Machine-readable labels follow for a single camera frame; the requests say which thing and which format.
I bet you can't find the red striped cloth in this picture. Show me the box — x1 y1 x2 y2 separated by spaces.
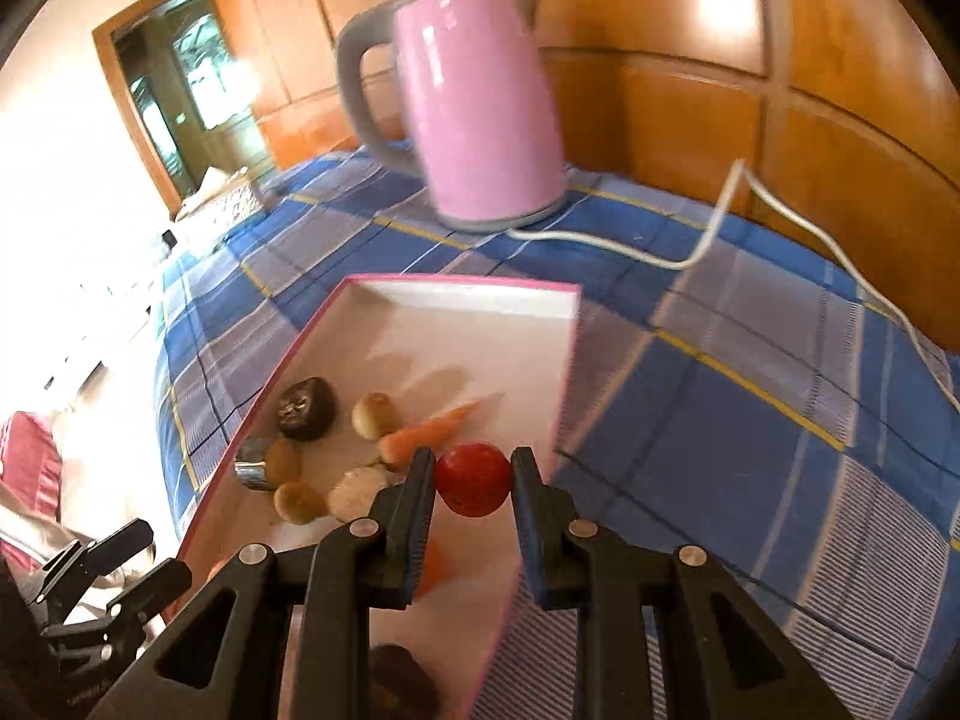
0 411 65 522

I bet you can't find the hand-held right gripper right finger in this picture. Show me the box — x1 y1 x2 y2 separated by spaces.
510 446 856 720

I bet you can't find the small brown potato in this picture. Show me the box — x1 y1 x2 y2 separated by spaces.
274 481 329 524

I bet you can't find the orange carrot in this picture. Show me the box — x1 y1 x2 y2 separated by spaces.
377 400 481 466

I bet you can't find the blue checkered blanket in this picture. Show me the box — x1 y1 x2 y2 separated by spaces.
154 146 960 720

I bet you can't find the orange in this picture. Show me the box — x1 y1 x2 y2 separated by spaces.
415 536 445 599

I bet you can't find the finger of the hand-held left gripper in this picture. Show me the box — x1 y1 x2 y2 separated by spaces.
41 517 155 593
105 559 192 620

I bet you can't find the dark brown water chestnut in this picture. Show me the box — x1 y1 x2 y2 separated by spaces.
367 643 443 717
276 377 336 441

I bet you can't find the white power cable with plug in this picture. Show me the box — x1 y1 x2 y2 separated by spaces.
506 159 960 417

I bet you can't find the wooden wardrobe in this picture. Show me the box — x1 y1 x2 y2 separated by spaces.
199 0 960 353

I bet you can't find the small green-brown potato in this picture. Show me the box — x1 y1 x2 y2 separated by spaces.
352 392 398 440

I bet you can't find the red tomato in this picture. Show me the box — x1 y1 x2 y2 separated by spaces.
435 441 512 518

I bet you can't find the pink shallow box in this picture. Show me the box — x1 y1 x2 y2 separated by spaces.
174 274 584 720

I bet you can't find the yam piece pale cut face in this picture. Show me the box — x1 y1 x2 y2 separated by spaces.
328 465 391 522

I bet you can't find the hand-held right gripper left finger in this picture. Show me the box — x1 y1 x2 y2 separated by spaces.
86 447 437 720

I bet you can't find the wooden framed glass door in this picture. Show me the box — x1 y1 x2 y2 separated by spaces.
91 0 275 222

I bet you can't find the pink electric kettle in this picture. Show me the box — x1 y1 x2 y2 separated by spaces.
335 0 567 233

